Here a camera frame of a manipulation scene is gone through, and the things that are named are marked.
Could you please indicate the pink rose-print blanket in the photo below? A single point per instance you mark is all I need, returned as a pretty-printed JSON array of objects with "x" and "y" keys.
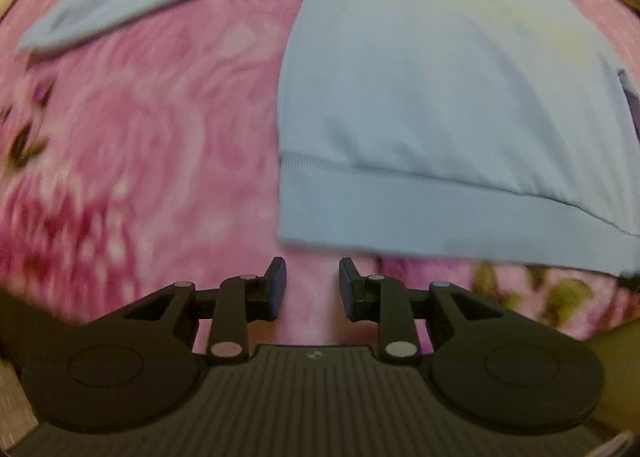
[{"x": 150, "y": 162}]

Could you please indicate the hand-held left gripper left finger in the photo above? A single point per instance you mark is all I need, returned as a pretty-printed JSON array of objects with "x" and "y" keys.
[{"x": 277, "y": 287}]

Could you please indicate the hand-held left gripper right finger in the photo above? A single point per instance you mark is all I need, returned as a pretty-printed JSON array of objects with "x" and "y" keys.
[{"x": 346, "y": 287}]

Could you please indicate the light blue sweatshirt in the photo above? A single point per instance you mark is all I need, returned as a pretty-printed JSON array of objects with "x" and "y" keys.
[{"x": 425, "y": 112}]

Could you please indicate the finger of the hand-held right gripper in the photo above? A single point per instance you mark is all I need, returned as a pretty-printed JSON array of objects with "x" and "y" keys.
[{"x": 632, "y": 109}]

